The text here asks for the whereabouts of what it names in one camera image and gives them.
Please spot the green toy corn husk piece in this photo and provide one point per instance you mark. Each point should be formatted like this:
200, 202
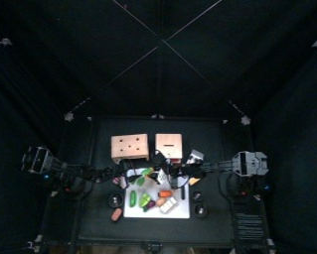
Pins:
140, 181
147, 171

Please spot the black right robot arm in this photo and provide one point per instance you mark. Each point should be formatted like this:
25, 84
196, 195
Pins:
239, 163

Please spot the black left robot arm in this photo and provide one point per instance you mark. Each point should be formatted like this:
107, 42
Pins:
63, 173

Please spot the small pink toy piece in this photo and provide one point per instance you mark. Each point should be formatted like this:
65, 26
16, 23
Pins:
116, 181

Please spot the orange red toy carrot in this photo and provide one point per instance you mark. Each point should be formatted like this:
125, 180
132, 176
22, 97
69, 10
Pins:
164, 193

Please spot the white knife block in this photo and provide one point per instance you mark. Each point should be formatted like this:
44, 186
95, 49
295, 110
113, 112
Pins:
194, 156

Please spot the light green toy lettuce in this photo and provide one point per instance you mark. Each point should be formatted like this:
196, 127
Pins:
144, 199

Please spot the yellow toy slab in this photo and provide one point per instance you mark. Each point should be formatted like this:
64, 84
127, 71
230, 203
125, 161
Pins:
194, 181

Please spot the wooden box with red panel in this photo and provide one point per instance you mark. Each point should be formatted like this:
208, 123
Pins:
168, 145

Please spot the wooden box with round holes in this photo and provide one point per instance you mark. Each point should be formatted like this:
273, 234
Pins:
128, 147

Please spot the orange toy peach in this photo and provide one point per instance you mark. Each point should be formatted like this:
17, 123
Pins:
160, 201

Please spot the small black bowl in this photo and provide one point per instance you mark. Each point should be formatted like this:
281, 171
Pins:
115, 200
196, 195
199, 210

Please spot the white toy sushi roll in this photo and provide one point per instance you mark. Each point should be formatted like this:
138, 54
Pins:
168, 205

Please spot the purple toy eggplant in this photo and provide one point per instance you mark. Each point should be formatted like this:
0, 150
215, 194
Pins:
150, 205

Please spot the white cutting board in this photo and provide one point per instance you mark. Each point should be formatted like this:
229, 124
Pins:
138, 213

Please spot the pink toy sausage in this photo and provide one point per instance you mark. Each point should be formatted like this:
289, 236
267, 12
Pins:
116, 214

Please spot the vertical metal frame bar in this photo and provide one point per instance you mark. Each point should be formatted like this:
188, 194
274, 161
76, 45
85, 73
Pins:
158, 59

